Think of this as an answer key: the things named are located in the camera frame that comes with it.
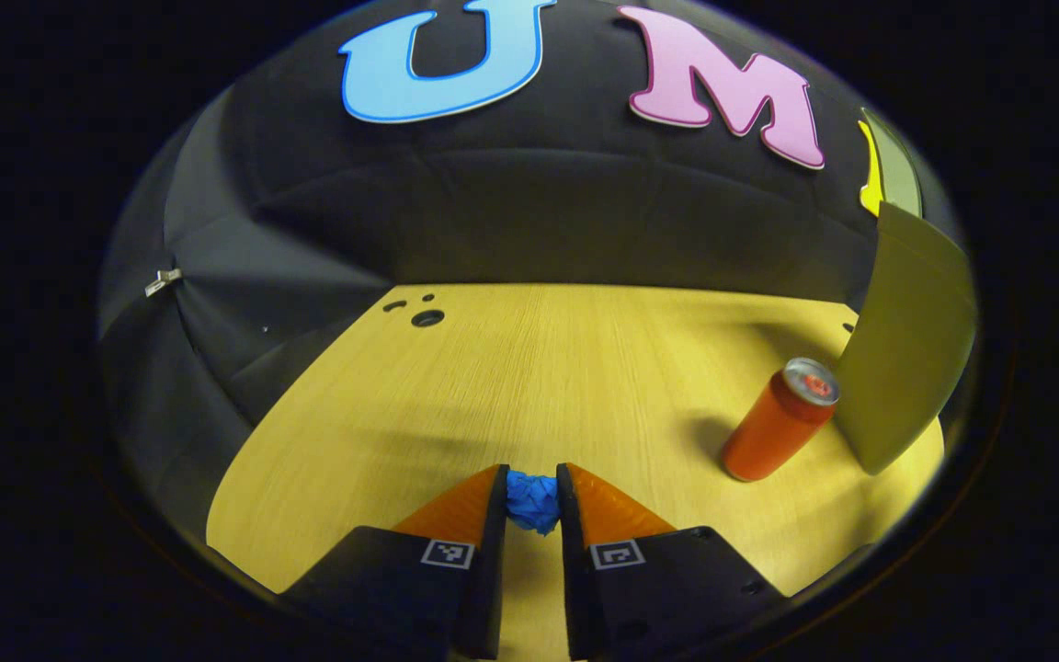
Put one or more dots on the silver metal clip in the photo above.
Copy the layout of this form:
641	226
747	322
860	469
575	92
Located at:
163	281

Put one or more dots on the orange pop can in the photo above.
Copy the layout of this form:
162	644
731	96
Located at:
773	428

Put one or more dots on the blue paper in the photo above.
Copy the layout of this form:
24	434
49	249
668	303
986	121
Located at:
532	501

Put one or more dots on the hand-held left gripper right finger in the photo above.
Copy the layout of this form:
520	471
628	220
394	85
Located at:
571	570

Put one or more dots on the white desktop garbage bin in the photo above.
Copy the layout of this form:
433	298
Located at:
906	349

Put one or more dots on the black backdrop cloth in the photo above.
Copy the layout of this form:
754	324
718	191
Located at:
529	211

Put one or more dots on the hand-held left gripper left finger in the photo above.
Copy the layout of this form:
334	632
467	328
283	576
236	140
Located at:
493	570

